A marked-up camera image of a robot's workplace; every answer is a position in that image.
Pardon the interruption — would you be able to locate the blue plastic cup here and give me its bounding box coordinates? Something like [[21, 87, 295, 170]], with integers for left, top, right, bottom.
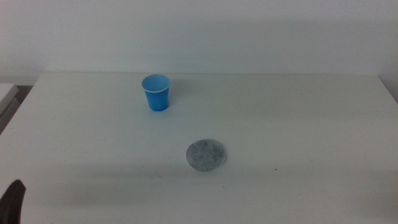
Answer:
[[141, 73, 172, 112]]

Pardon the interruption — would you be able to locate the round grey cup mat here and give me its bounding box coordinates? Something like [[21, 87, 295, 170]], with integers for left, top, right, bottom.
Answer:
[[185, 138, 228, 172]]

